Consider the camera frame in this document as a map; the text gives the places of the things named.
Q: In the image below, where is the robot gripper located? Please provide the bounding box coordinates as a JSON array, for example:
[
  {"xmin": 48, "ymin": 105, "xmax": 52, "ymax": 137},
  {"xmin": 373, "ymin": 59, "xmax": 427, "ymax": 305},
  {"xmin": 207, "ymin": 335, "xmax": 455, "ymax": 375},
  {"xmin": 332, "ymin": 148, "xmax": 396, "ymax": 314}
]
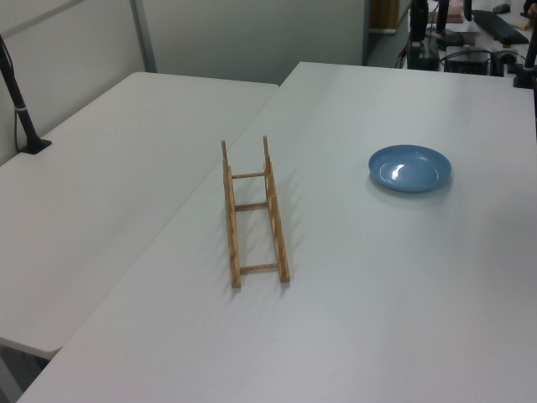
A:
[{"xmin": 409, "ymin": 0, "xmax": 430, "ymax": 42}]

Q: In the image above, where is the blue plate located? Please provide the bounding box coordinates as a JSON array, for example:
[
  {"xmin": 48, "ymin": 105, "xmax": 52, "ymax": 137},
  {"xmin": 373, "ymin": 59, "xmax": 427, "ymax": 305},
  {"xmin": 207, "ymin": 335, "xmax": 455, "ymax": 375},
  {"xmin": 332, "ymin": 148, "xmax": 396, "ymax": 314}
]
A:
[{"xmin": 368, "ymin": 144, "xmax": 454, "ymax": 194}]

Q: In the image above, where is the wooden plate rack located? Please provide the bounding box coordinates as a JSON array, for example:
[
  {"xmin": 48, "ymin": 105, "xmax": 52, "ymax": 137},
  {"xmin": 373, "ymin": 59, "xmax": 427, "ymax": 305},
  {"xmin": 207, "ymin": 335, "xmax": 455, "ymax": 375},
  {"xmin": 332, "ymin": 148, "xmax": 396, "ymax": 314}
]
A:
[{"xmin": 220, "ymin": 134, "xmax": 291, "ymax": 290}]

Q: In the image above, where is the black monitor stand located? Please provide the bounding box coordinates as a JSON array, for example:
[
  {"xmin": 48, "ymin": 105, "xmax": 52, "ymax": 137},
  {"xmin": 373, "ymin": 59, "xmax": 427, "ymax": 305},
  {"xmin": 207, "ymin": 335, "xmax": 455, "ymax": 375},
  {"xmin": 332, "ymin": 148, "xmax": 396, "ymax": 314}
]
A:
[{"xmin": 427, "ymin": 0, "xmax": 463, "ymax": 48}]

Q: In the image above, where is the dark box with green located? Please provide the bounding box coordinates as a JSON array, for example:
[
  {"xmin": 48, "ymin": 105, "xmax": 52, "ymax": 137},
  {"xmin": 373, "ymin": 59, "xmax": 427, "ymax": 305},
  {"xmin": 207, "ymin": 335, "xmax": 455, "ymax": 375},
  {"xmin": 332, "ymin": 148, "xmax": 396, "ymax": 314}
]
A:
[{"xmin": 409, "ymin": 40, "xmax": 440, "ymax": 71}]

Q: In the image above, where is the tan wooden board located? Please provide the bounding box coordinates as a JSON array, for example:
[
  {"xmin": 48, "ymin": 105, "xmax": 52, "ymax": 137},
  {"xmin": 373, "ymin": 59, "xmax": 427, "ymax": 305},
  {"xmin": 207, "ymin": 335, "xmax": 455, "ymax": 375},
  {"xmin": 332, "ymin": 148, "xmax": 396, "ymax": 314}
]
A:
[{"xmin": 370, "ymin": 0, "xmax": 400, "ymax": 31}]

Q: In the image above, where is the pink box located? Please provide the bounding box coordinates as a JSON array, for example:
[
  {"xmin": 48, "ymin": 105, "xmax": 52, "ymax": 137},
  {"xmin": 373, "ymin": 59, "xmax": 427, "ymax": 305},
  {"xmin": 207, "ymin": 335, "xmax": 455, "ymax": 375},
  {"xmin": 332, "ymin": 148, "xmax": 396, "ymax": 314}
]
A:
[{"xmin": 446, "ymin": 0, "xmax": 465, "ymax": 23}]

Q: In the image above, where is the black computer box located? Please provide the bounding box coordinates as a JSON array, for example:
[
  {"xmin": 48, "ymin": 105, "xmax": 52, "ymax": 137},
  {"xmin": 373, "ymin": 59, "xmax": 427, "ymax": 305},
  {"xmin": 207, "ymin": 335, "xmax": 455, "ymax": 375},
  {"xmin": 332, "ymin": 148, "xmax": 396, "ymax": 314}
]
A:
[{"xmin": 444, "ymin": 50, "xmax": 492, "ymax": 76}]

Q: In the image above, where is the black keyboard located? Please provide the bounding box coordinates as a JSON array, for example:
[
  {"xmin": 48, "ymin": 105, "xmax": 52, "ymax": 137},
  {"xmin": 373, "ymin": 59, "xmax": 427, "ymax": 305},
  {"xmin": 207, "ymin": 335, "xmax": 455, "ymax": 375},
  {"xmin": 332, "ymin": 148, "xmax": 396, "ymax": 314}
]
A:
[{"xmin": 472, "ymin": 8, "xmax": 530, "ymax": 44}]

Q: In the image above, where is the grey partition post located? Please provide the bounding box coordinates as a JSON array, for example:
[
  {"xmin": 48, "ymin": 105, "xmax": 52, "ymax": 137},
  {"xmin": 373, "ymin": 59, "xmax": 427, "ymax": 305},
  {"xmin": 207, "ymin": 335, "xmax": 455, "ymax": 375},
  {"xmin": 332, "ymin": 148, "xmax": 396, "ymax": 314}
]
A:
[{"xmin": 129, "ymin": 0, "xmax": 159, "ymax": 73}]

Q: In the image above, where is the black camera stand with white band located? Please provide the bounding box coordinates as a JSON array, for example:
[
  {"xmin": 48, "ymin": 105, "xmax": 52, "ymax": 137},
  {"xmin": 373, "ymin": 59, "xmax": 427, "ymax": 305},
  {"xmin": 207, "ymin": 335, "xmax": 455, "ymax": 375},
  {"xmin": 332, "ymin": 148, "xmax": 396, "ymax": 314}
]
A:
[{"xmin": 0, "ymin": 34, "xmax": 53, "ymax": 156}]

